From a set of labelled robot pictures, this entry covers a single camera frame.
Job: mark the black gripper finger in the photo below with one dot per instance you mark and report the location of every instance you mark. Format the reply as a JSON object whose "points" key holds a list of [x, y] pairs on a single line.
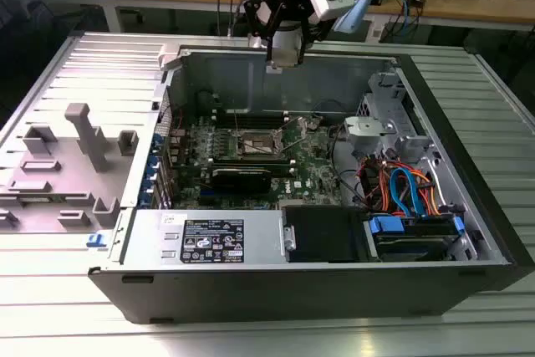
{"points": [[304, 45], [271, 45]]}

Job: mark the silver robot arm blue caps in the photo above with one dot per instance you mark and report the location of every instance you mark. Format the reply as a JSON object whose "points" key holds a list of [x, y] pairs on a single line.
{"points": [[353, 14]]}

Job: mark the CPU socket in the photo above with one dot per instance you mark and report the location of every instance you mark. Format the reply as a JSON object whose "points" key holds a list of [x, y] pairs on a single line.
{"points": [[261, 141]]}

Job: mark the blue slot latch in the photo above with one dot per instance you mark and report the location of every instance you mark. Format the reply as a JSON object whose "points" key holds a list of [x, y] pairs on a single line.
{"points": [[145, 199], [149, 180], [153, 161], [156, 140]]}

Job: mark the silver drive cage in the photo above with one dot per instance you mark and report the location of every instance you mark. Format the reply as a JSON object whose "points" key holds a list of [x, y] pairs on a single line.
{"points": [[388, 93]]}

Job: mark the grey corner block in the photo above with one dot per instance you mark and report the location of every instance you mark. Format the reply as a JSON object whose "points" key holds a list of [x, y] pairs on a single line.
{"points": [[169, 56]]}

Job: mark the green motherboard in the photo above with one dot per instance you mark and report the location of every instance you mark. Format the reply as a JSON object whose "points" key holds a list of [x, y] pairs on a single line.
{"points": [[309, 164]]}

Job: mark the small black box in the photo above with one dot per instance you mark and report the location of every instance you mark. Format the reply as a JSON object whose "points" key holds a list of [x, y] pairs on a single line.
{"points": [[417, 1]]}

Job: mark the black graphics card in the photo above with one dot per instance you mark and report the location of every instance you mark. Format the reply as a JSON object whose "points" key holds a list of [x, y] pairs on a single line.
{"points": [[240, 181]]}

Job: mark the black plastic shroud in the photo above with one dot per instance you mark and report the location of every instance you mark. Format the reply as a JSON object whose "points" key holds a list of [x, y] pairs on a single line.
{"points": [[322, 233]]}

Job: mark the silver power supply unit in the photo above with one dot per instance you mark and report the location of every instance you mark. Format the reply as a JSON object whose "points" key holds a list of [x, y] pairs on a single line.
{"points": [[259, 240]]}

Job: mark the hard disk in blue carrier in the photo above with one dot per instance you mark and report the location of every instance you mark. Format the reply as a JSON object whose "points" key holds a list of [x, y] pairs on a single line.
{"points": [[411, 246]]}

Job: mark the grey parts rack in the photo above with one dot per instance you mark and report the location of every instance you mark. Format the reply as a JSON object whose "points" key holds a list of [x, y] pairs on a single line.
{"points": [[62, 173]]}

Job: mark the dark office chair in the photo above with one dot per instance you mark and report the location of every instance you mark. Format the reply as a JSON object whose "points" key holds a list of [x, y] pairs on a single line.
{"points": [[25, 39]]}

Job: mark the black PC case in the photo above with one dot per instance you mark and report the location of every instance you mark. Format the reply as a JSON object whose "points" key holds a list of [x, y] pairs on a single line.
{"points": [[292, 294]]}

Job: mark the silver metal bracket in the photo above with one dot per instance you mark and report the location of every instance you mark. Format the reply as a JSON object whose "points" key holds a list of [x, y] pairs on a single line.
{"points": [[363, 127]]}

